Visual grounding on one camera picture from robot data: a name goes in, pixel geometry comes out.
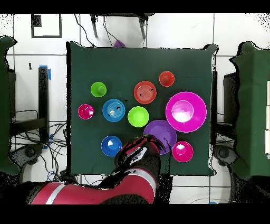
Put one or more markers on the green bowl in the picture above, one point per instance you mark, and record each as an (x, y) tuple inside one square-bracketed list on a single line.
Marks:
[(138, 117)]

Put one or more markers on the light blue bowl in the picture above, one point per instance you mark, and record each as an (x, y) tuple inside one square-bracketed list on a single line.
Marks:
[(111, 104)]

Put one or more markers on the purple bowl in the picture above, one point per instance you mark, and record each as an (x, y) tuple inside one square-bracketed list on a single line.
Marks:
[(162, 131)]

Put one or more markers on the large pink bowl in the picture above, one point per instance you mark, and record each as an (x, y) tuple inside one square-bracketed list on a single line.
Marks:
[(197, 119)]

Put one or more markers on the small pinkish red bowl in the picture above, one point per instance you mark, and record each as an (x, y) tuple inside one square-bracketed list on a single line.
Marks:
[(183, 156)]

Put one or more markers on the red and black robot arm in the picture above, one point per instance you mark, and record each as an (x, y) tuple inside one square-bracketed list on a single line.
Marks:
[(135, 188)]

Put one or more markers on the orange bowl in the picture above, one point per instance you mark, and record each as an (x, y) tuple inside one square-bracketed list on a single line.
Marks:
[(145, 98)]

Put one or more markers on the dark blue bowl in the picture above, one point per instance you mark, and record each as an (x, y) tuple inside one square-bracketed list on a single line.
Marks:
[(110, 150)]

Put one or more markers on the orange cup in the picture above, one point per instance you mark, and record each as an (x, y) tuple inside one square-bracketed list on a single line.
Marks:
[(166, 79)]

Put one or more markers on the green cup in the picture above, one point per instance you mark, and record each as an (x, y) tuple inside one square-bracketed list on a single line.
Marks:
[(96, 87)]

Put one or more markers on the dark green tablecloth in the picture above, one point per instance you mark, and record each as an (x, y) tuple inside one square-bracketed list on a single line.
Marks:
[(126, 63)]

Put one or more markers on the pinkish red cup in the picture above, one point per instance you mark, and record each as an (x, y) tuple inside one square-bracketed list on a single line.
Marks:
[(84, 113)]

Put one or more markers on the small purple object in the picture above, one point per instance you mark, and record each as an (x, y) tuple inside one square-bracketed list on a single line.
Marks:
[(118, 44)]

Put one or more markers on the black power brick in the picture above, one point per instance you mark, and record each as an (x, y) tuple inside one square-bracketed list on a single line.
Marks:
[(67, 176)]

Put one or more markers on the black metal stand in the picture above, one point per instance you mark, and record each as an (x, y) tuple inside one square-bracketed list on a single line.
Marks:
[(43, 95), (230, 95)]

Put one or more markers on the green cloth covered table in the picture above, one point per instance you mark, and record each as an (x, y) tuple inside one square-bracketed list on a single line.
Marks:
[(253, 105), (4, 105)]

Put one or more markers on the black camera tripod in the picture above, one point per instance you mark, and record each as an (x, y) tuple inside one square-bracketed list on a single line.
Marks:
[(94, 27)]

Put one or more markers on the dark grey pedestal leg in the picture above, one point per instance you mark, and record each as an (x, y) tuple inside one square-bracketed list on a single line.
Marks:
[(223, 153), (29, 152)]

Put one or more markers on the black square frame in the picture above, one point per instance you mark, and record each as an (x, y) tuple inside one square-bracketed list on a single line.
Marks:
[(46, 37)]

